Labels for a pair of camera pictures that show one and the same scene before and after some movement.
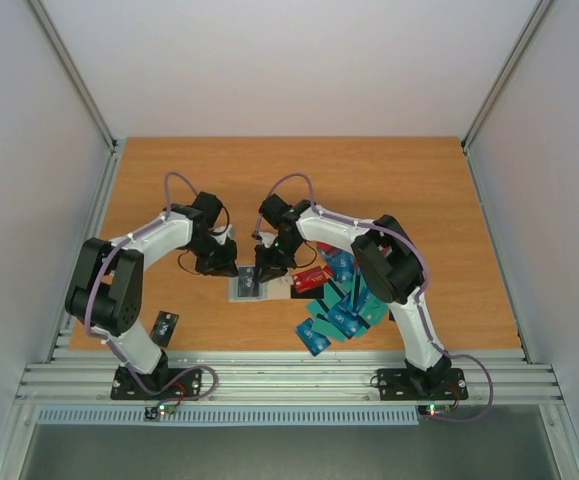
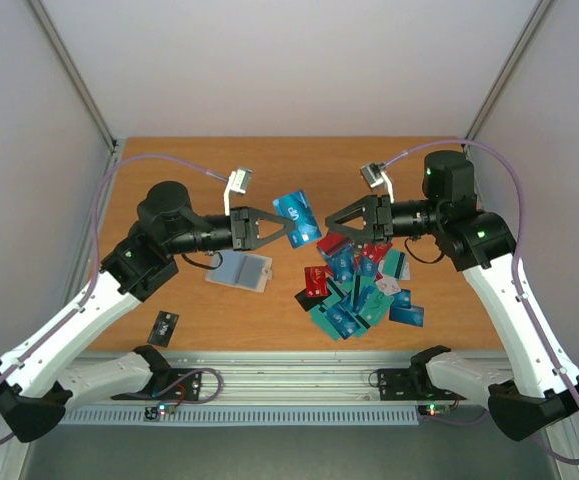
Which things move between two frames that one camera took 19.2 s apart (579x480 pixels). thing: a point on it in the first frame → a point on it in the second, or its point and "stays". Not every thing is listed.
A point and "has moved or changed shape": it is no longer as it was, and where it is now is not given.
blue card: x=314 y=341 has moved or changed shape
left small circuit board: x=162 y=408 stays
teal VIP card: x=373 y=310 stays
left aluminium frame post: x=81 y=83 stays
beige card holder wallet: x=272 y=289 has moved or changed shape
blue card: x=343 y=264 stays
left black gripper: x=224 y=267 → x=250 y=217
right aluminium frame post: x=538 y=13 stays
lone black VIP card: x=163 y=327 stays
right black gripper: x=269 y=265 → x=380 y=218
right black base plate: x=422 y=384 stays
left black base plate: x=124 y=385 stays
